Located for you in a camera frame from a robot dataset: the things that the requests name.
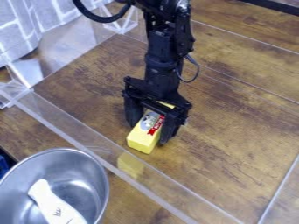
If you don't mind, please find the white plastic spatula handle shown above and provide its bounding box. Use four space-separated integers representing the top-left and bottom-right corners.
28 179 89 224

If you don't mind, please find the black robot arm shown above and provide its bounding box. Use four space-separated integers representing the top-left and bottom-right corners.
123 0 195 144

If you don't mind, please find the thick black cable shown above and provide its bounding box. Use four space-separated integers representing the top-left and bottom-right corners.
71 0 137 24

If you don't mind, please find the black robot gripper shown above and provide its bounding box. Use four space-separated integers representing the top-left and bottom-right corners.
123 54 193 144

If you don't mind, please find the silver metal bowl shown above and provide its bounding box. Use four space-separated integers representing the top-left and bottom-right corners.
0 148 110 224

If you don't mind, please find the grey brick pattern curtain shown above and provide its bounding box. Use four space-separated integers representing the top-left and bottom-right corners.
0 0 81 67

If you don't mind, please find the blue object at edge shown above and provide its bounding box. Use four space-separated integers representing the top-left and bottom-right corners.
0 155 10 178

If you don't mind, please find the yellow butter block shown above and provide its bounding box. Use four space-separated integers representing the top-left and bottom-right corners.
126 109 165 154

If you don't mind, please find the clear acrylic barrier panel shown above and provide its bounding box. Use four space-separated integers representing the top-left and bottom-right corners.
0 5 299 224

